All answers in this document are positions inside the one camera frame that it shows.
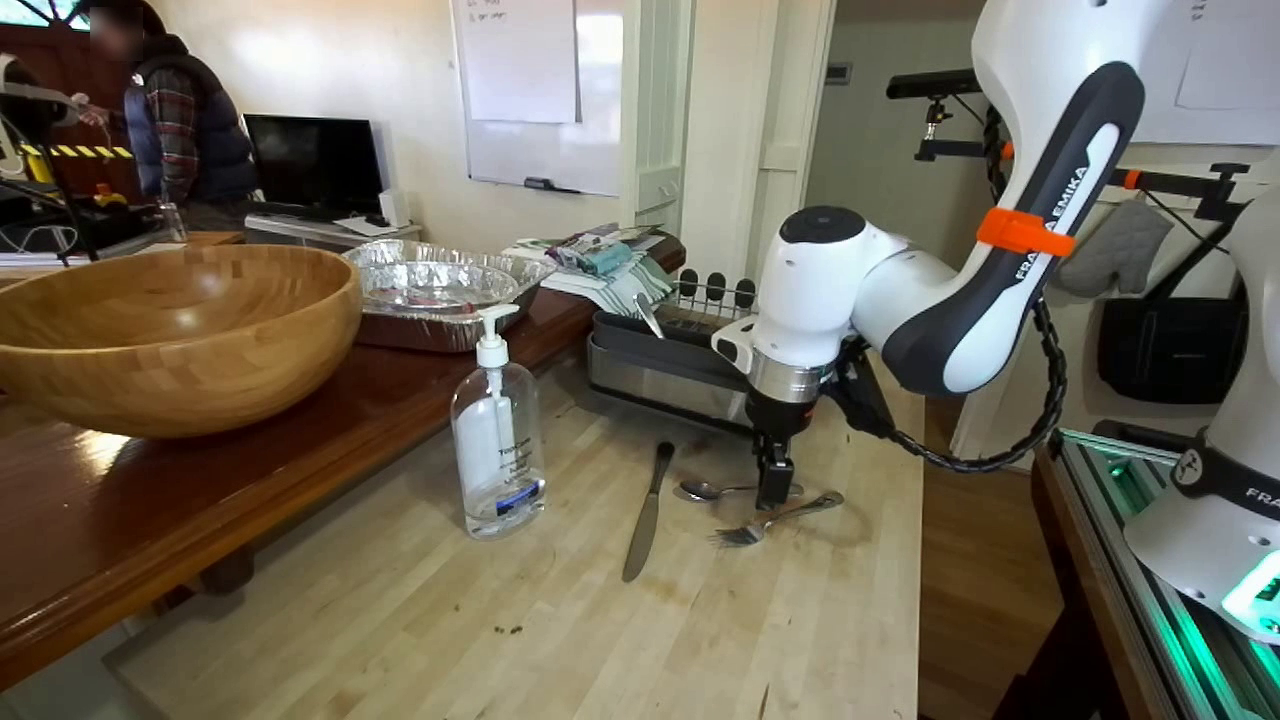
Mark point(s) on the white green striped towel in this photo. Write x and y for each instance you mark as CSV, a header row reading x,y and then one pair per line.
x,y
624,284

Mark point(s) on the person in dark vest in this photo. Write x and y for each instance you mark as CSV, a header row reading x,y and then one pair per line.
x,y
187,133

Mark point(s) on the white wall whiteboard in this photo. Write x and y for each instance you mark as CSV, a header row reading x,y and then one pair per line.
x,y
542,92

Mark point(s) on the grey oven mitt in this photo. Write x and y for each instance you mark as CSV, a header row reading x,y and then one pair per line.
x,y
1115,244

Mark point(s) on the clear hand sanitizer bottle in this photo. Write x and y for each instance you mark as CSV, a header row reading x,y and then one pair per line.
x,y
496,455

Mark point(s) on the large wooden bowl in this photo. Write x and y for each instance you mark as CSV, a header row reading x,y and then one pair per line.
x,y
175,342

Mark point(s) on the aluminium foil tray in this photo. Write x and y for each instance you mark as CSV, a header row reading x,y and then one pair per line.
x,y
443,281

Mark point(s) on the black computer monitor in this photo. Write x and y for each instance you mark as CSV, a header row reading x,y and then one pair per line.
x,y
314,167

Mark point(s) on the dark brown wooden table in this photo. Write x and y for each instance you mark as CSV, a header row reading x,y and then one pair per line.
x,y
107,520

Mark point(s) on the teal cloth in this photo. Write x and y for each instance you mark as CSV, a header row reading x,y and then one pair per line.
x,y
603,258

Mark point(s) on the black bag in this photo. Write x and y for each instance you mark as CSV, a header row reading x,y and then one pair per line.
x,y
1173,342

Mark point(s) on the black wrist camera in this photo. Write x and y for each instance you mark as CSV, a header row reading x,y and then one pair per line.
x,y
861,393

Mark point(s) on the silver fork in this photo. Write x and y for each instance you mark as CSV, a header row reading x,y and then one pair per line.
x,y
807,508

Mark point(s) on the yellow black striped barrier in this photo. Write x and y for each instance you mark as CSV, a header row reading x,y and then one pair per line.
x,y
83,153

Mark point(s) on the aluminium robot mount stand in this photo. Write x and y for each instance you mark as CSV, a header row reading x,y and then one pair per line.
x,y
1105,584

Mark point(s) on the black boom with orange clamps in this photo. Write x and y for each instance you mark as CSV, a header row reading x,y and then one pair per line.
x,y
935,102

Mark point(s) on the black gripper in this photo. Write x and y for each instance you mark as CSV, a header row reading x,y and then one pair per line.
x,y
782,424

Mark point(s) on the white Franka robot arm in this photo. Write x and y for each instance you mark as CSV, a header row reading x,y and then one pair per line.
x,y
935,304

